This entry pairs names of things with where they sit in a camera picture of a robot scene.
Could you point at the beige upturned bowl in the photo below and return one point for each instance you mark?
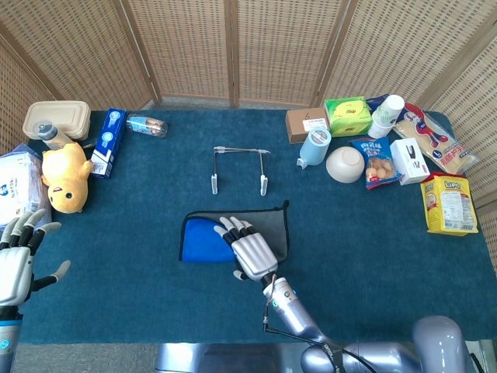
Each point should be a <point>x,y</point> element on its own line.
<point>345,165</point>

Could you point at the stack of paper cups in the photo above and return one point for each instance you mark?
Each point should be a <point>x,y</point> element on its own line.
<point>384,116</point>

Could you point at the beige lidded lunch box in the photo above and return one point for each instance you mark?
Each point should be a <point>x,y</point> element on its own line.
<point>58,114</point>

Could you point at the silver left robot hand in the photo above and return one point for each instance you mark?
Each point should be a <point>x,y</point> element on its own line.
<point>13,272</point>

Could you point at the cartoon printed glove package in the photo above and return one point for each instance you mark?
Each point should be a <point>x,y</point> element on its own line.
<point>446,147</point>

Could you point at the white stapler box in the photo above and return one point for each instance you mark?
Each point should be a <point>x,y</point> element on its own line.
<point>409,161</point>

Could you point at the clear plastic snack bottle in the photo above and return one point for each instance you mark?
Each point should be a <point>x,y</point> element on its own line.
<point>147,125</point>

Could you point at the dark blue snack bag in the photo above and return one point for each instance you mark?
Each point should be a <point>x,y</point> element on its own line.
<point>374,103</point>

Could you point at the silver robot torso base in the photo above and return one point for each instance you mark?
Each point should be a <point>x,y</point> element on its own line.
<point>233,357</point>

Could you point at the grey and blue cloth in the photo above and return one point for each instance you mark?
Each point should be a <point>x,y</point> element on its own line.
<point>202,241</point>

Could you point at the teal carpet table mat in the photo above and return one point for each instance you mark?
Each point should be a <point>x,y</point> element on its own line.
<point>116,291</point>

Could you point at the woven bamboo folding screen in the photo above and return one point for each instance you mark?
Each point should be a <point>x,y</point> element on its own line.
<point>272,50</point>

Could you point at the white tissue pack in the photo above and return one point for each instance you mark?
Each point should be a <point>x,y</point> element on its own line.
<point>15,186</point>

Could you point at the blue biscuit snack bag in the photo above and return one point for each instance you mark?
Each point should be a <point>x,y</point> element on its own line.
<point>376,167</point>

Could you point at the green tissue pack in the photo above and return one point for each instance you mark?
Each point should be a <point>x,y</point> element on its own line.
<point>347,114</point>

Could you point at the yellow plush toy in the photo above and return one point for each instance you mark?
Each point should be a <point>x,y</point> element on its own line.
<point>66,175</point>

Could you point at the brown cardboard box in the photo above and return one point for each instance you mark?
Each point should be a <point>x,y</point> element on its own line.
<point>301,124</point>

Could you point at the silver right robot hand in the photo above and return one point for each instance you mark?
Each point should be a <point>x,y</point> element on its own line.
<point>254,256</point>

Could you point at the light blue cylindrical cup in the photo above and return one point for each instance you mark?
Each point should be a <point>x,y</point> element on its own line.
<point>314,149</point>

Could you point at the beige bottle with grey cap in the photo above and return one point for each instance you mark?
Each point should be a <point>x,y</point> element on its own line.
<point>48,132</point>

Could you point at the blue toothpaste box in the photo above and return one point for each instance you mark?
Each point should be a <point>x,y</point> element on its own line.
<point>108,143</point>

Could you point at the yellow Lipo snack bag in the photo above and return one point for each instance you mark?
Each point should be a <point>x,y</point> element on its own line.
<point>450,204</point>

